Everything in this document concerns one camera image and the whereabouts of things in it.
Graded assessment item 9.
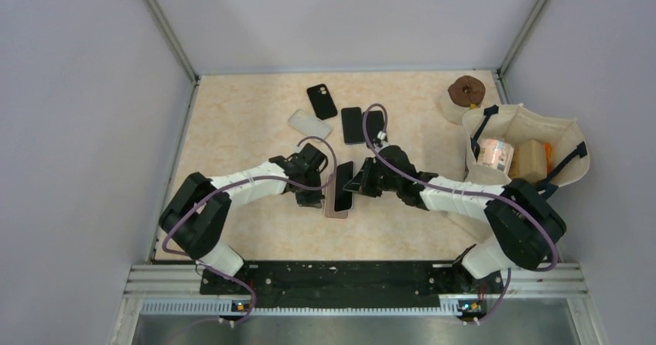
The pink phone case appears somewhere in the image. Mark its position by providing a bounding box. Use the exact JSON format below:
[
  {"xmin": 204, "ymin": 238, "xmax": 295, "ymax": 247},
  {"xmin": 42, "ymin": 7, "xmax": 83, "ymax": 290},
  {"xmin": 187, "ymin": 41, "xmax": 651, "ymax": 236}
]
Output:
[{"xmin": 323, "ymin": 178, "xmax": 349, "ymax": 220}]

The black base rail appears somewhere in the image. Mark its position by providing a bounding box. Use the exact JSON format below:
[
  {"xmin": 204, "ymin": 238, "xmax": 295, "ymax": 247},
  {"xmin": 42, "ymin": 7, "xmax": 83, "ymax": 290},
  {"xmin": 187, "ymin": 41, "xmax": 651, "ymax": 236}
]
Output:
[{"xmin": 200, "ymin": 260, "xmax": 503, "ymax": 309}]

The black phone case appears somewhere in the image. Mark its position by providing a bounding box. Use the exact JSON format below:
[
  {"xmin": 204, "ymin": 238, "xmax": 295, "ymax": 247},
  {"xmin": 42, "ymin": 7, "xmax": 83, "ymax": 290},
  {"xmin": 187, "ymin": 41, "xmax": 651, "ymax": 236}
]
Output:
[{"xmin": 306, "ymin": 84, "xmax": 338, "ymax": 121}]

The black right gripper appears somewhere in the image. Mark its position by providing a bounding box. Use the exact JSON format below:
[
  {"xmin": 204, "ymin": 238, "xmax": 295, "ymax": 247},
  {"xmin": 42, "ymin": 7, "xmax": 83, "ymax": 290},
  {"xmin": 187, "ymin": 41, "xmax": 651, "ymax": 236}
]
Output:
[{"xmin": 345, "ymin": 157, "xmax": 401, "ymax": 198}]

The brown cardboard box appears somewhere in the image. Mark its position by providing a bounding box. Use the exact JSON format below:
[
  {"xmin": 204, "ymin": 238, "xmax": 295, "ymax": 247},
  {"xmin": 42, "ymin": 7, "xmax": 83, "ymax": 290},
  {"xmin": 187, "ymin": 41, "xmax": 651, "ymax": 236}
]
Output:
[{"xmin": 508, "ymin": 140, "xmax": 548, "ymax": 183}]

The brown-topped paper roll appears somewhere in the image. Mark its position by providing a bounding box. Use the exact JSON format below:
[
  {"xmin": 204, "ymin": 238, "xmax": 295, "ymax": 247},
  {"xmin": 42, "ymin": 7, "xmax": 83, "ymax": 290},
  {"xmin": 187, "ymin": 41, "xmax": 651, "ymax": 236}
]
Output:
[{"xmin": 439, "ymin": 75, "xmax": 487, "ymax": 125}]

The cream canvas tote bag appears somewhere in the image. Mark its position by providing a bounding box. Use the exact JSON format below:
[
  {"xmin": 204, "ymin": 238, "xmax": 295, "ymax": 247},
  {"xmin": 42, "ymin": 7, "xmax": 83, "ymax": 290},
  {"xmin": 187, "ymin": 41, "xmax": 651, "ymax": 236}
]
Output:
[{"xmin": 446, "ymin": 103, "xmax": 591, "ymax": 244}]

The blue-edged black phone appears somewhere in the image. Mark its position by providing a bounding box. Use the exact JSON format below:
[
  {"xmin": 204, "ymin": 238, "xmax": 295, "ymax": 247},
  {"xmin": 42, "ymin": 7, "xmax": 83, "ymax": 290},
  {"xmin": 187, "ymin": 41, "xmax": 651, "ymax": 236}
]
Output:
[{"xmin": 340, "ymin": 107, "xmax": 364, "ymax": 145}]

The pink patterned roll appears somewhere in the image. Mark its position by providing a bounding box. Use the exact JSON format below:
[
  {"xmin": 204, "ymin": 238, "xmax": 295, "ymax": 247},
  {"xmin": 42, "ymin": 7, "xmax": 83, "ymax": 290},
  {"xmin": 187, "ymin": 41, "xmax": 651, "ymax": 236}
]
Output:
[{"xmin": 477, "ymin": 138, "xmax": 514, "ymax": 175}]

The aluminium frame rail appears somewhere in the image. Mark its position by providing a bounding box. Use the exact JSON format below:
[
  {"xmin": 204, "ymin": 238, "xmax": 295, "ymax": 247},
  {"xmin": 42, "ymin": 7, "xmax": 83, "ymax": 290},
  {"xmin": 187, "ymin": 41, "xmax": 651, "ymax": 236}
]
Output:
[{"xmin": 111, "ymin": 261, "xmax": 605, "ymax": 344}]

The white-edged black phone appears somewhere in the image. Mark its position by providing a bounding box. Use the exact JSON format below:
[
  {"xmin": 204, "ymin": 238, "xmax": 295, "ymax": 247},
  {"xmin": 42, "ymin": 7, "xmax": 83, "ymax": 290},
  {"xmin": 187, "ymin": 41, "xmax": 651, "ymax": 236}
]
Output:
[{"xmin": 333, "ymin": 161, "xmax": 354, "ymax": 213}]

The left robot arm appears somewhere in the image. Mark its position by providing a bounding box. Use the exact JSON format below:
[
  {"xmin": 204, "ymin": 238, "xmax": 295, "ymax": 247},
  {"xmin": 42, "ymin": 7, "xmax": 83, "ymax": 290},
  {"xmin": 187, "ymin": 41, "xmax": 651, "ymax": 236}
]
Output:
[{"xmin": 159, "ymin": 143, "xmax": 328, "ymax": 293}]

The orange item in bag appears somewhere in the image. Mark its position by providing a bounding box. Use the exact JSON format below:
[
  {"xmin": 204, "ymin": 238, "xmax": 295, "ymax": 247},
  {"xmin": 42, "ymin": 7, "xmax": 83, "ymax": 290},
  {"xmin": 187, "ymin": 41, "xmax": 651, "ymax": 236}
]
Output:
[{"xmin": 542, "ymin": 142, "xmax": 552, "ymax": 174}]

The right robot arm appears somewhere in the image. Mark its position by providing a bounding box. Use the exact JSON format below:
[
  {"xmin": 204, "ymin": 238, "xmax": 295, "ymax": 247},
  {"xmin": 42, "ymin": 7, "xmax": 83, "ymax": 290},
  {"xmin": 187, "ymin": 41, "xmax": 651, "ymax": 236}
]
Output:
[{"xmin": 343, "ymin": 145, "xmax": 567, "ymax": 292}]

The white translucent phone case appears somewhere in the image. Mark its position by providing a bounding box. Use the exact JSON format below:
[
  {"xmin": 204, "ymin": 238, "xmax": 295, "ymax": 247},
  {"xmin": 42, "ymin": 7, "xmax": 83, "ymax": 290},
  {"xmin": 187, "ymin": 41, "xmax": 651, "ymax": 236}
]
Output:
[{"xmin": 287, "ymin": 109, "xmax": 333, "ymax": 139}]

